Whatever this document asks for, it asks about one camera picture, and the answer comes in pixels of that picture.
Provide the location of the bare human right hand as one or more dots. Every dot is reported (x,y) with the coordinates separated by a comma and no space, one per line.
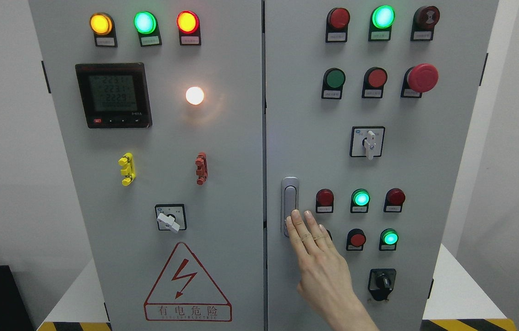
(326,283)

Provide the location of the silver cabinet door handle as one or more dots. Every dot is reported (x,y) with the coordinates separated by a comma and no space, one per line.
(289,200)

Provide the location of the right grey cabinet door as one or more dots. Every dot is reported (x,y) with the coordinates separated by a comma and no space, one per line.
(309,138)

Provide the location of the grey cabinet door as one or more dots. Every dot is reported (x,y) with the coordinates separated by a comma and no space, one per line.
(224,215)
(309,138)

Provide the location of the left grey cabinet door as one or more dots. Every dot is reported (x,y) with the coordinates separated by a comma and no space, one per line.
(224,215)

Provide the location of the red push button lower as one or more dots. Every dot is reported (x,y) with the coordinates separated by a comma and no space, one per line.
(355,240)

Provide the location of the red push button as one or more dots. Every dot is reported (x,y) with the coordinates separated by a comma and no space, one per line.
(374,81)
(355,240)

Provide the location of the green lit button lower right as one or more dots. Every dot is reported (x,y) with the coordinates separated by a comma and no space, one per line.
(388,240)

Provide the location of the red indicator light middle left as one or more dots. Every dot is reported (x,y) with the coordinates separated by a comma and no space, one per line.
(325,201)

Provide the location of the red indicator light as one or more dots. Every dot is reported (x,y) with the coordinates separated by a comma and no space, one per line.
(336,27)
(394,200)
(325,201)
(189,29)

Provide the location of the green indicator light middle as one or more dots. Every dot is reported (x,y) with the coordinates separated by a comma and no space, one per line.
(360,201)

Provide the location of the green indicator light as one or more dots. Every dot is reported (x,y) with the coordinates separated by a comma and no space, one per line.
(360,201)
(380,23)
(146,26)

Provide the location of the red indicator light middle right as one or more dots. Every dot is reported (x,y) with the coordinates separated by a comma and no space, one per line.
(394,200)

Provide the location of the red electric hazard warning sticker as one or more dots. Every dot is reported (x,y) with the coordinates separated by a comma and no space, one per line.
(185,292)

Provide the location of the red terminal connector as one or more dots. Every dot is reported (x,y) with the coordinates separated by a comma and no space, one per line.
(201,168)

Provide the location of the green push button upper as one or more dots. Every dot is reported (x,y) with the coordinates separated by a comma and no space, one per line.
(333,81)

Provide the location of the red push button upper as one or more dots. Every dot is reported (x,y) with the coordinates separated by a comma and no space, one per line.
(374,81)

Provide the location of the red emergency stop mushroom button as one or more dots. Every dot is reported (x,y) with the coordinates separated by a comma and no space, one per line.
(418,80)

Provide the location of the white glowing indicator light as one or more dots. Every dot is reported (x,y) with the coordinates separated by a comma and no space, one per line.
(195,95)

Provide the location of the yellow terminal connector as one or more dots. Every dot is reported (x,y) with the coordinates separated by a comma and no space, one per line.
(127,168)

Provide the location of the red indicator light top right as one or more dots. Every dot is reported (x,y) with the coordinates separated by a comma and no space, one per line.
(336,27)

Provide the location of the green indicator light top right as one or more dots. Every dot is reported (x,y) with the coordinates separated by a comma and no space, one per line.
(380,23)

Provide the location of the black digital power meter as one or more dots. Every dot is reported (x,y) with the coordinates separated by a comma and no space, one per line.
(114,95)

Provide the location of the dark red buzzer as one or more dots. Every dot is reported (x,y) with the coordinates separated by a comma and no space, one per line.
(424,21)

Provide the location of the red indicator light top left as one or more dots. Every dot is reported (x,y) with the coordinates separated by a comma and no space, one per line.
(189,29)

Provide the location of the green indicator light top left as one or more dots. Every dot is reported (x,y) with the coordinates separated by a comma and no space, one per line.
(146,26)

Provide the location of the yellow indicator light top left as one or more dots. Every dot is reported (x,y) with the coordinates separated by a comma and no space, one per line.
(103,28)

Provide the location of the black rotary knob switch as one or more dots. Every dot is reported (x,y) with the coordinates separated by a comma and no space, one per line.
(381,283)

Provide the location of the right white rotary selector switch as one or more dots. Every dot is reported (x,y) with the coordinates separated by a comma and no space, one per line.
(367,141)

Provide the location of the white rotary selector switch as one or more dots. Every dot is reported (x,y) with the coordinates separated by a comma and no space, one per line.
(367,141)
(171,217)

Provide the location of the left white rotary selector switch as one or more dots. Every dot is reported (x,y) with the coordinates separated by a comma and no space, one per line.
(171,217)

